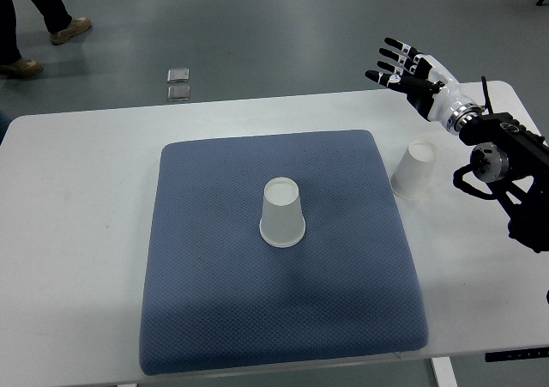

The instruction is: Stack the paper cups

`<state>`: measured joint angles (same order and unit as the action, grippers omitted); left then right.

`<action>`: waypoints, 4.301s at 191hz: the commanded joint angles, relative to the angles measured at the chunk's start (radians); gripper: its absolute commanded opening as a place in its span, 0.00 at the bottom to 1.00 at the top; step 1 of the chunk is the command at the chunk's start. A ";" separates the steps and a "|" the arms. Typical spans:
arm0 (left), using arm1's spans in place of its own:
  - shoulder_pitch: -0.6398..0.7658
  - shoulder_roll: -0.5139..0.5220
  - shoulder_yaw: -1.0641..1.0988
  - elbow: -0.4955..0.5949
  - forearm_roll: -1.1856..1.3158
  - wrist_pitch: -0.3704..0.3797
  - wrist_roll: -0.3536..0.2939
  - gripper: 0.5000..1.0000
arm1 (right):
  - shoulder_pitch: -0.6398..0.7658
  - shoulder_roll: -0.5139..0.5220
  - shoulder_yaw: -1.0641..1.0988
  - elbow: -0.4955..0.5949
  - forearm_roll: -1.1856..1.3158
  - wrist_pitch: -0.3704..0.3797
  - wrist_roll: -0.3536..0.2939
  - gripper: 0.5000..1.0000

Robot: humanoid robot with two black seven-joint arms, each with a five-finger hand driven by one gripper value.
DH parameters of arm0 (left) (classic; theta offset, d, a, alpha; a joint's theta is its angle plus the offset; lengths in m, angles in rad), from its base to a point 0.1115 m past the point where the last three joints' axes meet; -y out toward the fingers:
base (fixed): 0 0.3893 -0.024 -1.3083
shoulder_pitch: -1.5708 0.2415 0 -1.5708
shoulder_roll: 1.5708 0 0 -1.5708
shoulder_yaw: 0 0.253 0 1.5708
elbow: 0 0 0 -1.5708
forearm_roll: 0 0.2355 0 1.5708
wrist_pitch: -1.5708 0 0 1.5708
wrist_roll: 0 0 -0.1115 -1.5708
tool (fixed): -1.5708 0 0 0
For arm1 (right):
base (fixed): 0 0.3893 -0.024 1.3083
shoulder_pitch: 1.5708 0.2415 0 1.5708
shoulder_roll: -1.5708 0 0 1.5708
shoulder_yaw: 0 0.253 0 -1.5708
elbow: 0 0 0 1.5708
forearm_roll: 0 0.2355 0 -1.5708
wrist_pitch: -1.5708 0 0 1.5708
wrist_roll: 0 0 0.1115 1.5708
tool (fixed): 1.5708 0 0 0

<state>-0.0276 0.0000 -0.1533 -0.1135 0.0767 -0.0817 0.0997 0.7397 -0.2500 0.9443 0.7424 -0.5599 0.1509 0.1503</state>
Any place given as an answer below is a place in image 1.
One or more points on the white paper cup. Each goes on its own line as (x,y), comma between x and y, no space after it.
(411,179)
(282,223)

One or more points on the tan shoe left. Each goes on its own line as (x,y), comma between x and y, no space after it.
(22,69)

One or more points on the white table leg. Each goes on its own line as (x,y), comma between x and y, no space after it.
(443,372)

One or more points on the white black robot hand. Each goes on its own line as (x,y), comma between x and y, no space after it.
(430,88)

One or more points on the lower metal floor plate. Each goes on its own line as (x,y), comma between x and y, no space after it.
(178,93)

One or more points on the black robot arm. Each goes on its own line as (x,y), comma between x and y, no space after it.
(509,164)

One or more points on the metal floor plate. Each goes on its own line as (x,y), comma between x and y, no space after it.
(178,93)
(178,75)

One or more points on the upper metal floor plate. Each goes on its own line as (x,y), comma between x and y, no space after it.
(178,75)

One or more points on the black table control panel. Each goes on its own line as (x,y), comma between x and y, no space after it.
(517,354)

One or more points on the blue textured cushion mat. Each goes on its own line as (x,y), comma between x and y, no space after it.
(216,295)

